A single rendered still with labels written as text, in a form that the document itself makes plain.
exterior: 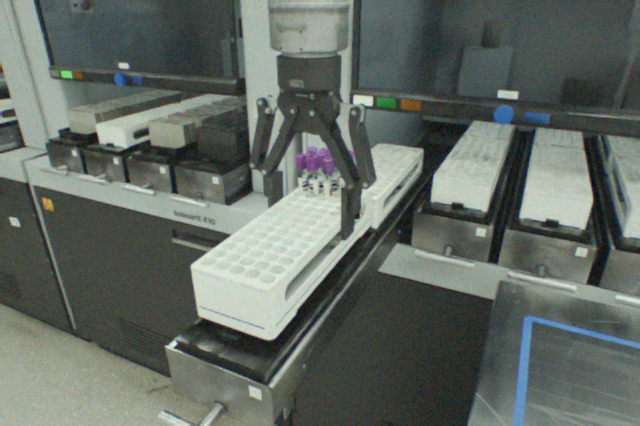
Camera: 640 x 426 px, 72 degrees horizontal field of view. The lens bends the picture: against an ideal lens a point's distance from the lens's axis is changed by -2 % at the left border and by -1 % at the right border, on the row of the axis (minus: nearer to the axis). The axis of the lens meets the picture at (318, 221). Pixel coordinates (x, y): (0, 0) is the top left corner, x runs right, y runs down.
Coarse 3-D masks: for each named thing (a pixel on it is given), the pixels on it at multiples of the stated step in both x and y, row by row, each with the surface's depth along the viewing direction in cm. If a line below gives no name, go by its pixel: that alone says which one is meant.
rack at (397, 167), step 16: (384, 144) 96; (384, 160) 87; (400, 160) 87; (416, 160) 88; (384, 176) 79; (400, 176) 79; (416, 176) 91; (384, 192) 72; (400, 192) 82; (384, 208) 80
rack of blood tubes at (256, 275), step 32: (320, 192) 65; (256, 224) 56; (288, 224) 56; (320, 224) 56; (224, 256) 49; (256, 256) 50; (288, 256) 49; (320, 256) 60; (224, 288) 45; (256, 288) 43; (288, 288) 53; (224, 320) 48; (256, 320) 45; (288, 320) 48
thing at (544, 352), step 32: (512, 288) 56; (512, 320) 50; (544, 320) 50; (576, 320) 50; (608, 320) 50; (512, 352) 46; (544, 352) 46; (576, 352) 46; (608, 352) 46; (480, 384) 42; (512, 384) 42; (544, 384) 42; (576, 384) 42; (608, 384) 42; (480, 416) 39; (512, 416) 39; (544, 416) 39; (576, 416) 39; (608, 416) 39
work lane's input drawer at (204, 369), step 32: (416, 192) 88; (384, 224) 73; (352, 256) 66; (384, 256) 73; (320, 288) 59; (352, 288) 61; (320, 320) 53; (192, 352) 48; (224, 352) 46; (256, 352) 46; (288, 352) 48; (320, 352) 54; (192, 384) 49; (224, 384) 46; (256, 384) 44; (288, 384) 47; (160, 416) 47; (256, 416) 46
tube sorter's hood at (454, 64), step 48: (384, 0) 74; (432, 0) 71; (480, 0) 68; (528, 0) 66; (576, 0) 63; (624, 0) 61; (384, 48) 78; (432, 48) 74; (480, 48) 71; (528, 48) 68; (576, 48) 65; (624, 48) 63; (384, 96) 80; (432, 96) 77; (480, 96) 74; (528, 96) 71; (576, 96) 68; (624, 96) 65
